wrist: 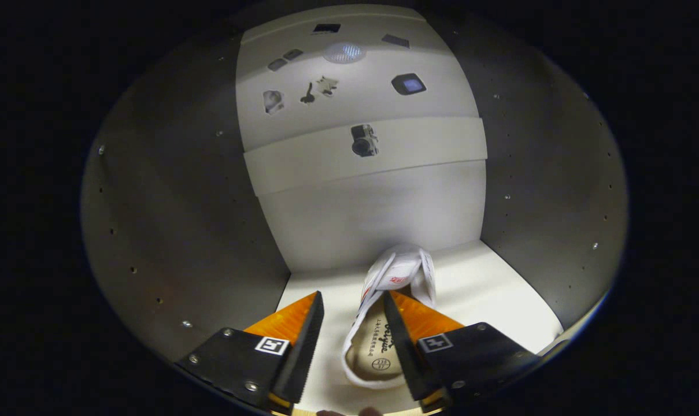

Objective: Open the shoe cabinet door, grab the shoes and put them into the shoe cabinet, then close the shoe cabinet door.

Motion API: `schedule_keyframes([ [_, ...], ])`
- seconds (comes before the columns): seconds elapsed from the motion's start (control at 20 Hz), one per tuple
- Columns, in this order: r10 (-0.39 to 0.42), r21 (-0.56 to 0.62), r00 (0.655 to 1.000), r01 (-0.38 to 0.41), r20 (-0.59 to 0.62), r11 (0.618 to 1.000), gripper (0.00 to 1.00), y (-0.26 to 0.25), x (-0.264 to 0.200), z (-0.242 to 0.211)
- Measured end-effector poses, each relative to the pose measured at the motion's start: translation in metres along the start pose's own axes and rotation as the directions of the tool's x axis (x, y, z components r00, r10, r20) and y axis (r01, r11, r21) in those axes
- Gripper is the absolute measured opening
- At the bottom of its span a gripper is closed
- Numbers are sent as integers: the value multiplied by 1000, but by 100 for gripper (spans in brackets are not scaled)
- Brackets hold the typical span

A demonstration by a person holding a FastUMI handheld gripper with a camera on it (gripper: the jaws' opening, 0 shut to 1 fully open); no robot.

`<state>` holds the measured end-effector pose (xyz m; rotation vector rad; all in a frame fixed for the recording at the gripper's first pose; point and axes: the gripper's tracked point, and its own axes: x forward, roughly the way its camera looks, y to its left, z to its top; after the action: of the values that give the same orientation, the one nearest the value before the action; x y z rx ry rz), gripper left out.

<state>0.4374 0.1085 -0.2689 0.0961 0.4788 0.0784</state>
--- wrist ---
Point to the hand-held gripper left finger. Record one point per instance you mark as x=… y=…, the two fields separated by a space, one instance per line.
x=303 y=358

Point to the dark grey shoe cabinet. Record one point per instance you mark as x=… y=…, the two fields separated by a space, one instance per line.
x=170 y=202

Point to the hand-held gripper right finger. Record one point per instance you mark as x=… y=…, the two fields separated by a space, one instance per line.
x=410 y=358

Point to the white canvas shoe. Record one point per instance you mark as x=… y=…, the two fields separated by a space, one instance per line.
x=398 y=266

